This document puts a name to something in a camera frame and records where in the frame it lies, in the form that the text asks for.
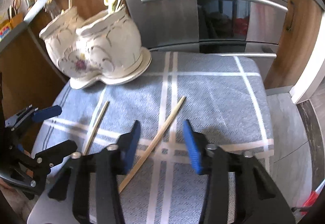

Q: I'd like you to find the wooden cabinet door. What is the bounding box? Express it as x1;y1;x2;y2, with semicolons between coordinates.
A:
1;0;105;118

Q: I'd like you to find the blue plaid cloth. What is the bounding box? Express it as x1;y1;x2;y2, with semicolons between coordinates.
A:
32;52;274;223

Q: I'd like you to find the white ceramic double utensil holder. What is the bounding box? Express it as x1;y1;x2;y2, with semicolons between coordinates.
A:
39;6;152;89

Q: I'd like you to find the wooden knife block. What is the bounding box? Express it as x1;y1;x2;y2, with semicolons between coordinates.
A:
10;12;23;29

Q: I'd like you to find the stainless steel oven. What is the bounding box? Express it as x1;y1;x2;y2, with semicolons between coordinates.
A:
126;0;288;59

